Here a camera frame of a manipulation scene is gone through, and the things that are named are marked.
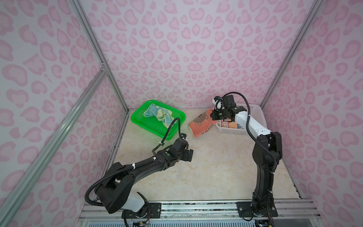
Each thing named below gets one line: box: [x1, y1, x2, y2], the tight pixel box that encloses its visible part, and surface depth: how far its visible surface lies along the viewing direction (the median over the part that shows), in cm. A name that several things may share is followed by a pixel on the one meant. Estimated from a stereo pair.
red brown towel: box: [188, 107, 218, 138], surface depth 103 cm
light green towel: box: [143, 103, 178, 129], surface depth 112 cm
